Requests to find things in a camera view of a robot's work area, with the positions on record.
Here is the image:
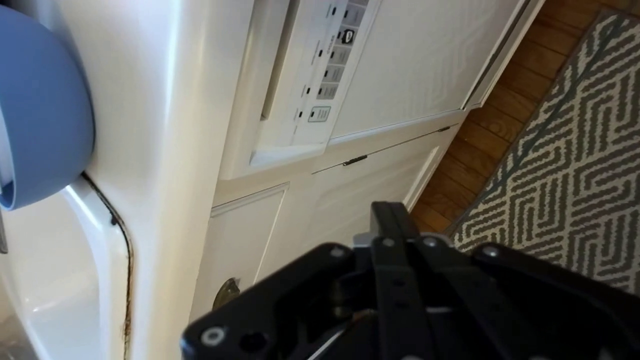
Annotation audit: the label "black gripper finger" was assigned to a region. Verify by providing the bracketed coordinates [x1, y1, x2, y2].
[371, 202, 419, 241]

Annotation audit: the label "white kitchen cabinets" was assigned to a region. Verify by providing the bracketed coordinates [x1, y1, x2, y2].
[189, 125, 456, 319]

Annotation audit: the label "patterned grey cream rug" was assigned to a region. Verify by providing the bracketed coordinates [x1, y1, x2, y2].
[449, 11, 640, 295]

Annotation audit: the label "white sink basin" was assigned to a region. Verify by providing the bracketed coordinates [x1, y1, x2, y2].
[1, 179, 127, 360]

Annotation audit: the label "blue bowl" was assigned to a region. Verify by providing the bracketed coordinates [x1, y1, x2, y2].
[0, 6, 95, 210]

